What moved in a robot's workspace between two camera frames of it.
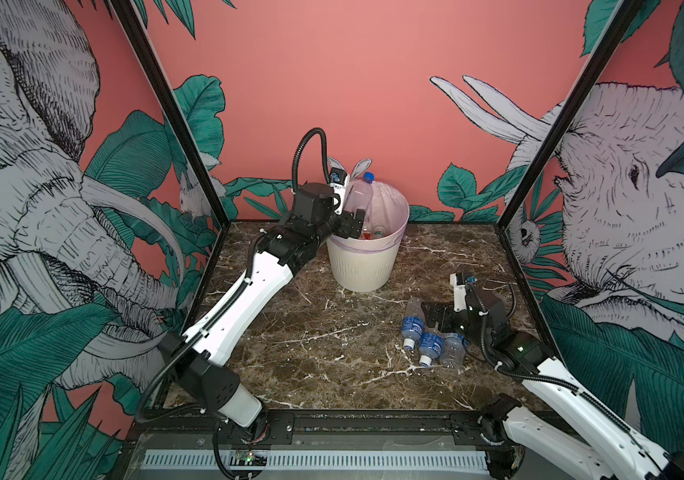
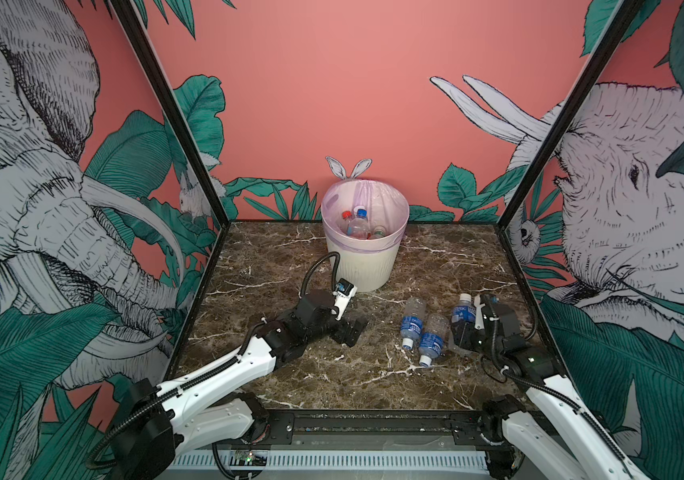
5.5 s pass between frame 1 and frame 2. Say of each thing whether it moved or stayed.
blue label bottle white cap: stayed
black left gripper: moved
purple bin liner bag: stayed
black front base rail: stayed
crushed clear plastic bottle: moved
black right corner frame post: stayed
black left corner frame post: stayed
